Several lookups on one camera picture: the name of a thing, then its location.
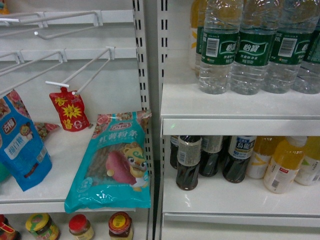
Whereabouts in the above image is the large water bottle green label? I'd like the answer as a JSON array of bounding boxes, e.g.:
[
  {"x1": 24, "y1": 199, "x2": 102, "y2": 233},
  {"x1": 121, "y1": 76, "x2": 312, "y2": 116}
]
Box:
[
  {"x1": 198, "y1": 0, "x2": 244, "y2": 95},
  {"x1": 262, "y1": 0, "x2": 320, "y2": 94},
  {"x1": 229, "y1": 0, "x2": 284, "y2": 95}
]

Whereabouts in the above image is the teal sweet potato noodle bag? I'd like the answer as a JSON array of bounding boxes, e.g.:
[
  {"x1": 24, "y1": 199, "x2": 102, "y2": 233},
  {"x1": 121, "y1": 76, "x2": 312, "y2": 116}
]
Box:
[{"x1": 64, "y1": 110, "x2": 152, "y2": 213}]

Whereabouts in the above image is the dark oolong tea bottle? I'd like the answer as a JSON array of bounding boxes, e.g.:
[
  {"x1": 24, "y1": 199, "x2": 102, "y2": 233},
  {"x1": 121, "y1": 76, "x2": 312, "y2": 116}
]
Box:
[
  {"x1": 222, "y1": 135, "x2": 257, "y2": 184},
  {"x1": 176, "y1": 135, "x2": 202, "y2": 191},
  {"x1": 199, "y1": 135, "x2": 223, "y2": 177}
]

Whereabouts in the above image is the white slotted shelf upright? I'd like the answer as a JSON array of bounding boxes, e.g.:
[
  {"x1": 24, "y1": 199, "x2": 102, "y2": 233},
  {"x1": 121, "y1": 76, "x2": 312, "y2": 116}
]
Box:
[{"x1": 132, "y1": 0, "x2": 154, "y2": 168}]

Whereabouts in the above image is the blue sugar bag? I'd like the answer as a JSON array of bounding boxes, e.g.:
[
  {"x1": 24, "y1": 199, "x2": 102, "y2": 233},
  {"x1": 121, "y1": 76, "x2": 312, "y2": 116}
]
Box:
[{"x1": 0, "y1": 90, "x2": 52, "y2": 191}]

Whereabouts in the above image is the yellow juice bottle white cap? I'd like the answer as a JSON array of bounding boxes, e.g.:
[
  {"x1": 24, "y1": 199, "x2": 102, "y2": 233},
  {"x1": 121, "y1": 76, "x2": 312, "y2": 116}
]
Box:
[{"x1": 263, "y1": 136, "x2": 308, "y2": 194}]

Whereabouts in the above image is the red sauce pouch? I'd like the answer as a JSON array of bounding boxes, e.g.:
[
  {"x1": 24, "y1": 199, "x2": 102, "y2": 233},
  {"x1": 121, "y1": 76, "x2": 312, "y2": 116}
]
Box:
[{"x1": 49, "y1": 87, "x2": 90, "y2": 132}]

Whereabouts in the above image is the sauce jar red yellow lid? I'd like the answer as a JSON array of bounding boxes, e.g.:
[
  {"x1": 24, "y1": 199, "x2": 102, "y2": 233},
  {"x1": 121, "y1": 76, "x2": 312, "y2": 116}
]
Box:
[{"x1": 108, "y1": 211, "x2": 134, "y2": 240}]

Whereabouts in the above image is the white wire display hook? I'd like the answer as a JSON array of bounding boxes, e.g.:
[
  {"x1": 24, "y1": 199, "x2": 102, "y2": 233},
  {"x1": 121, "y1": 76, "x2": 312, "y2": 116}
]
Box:
[{"x1": 45, "y1": 47, "x2": 115, "y2": 96}]

